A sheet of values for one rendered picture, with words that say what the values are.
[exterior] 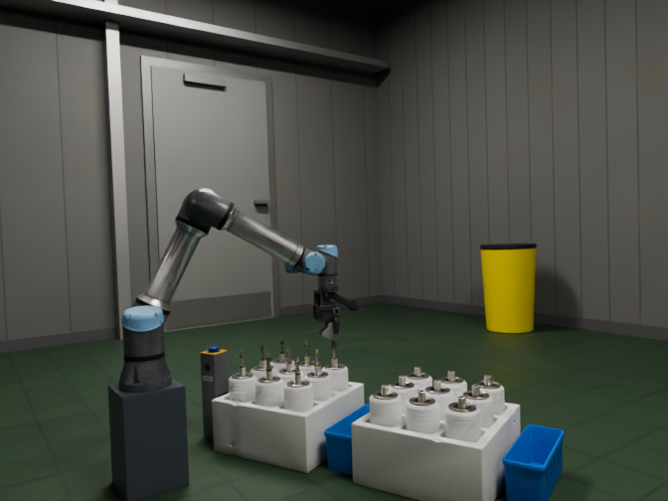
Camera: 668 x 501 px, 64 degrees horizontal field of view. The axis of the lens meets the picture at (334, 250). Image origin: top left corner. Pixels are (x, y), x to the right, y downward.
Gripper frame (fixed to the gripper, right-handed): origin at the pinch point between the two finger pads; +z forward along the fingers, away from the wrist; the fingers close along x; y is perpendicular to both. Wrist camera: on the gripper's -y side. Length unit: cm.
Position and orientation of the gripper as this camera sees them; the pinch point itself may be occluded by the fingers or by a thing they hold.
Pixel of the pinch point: (335, 342)
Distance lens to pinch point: 196.4
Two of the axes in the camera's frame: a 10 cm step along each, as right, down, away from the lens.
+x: 2.5, 0.2, -9.7
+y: -9.7, 0.3, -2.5
